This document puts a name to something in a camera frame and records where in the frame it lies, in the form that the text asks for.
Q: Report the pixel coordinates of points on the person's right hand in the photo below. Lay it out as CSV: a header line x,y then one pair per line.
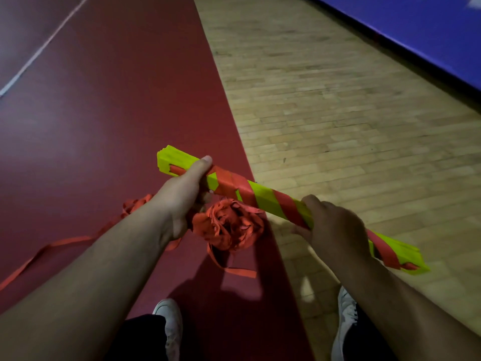
x,y
338,233

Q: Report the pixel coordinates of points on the person's left hand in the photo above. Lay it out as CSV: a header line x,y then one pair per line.
x,y
176,201

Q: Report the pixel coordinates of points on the bundle of yellow rungs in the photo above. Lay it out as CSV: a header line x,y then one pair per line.
x,y
267,199

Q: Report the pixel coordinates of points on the person's right forearm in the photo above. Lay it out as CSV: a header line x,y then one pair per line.
x,y
417,319

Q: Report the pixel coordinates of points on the person's left forearm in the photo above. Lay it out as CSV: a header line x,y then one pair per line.
x,y
82,289

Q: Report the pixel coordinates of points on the white right shoe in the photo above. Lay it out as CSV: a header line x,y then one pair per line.
x,y
347,312

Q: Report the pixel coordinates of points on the white shoe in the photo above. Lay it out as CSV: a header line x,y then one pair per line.
x,y
171,315
347,312

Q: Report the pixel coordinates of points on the black right trouser leg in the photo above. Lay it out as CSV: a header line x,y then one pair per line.
x,y
368,342

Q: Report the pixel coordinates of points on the black trouser leg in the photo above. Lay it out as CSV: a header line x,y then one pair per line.
x,y
139,338
368,342

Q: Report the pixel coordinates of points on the white left shoe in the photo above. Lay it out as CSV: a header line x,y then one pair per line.
x,y
171,315

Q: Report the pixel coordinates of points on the black left trouser leg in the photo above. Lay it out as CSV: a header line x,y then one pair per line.
x,y
139,338

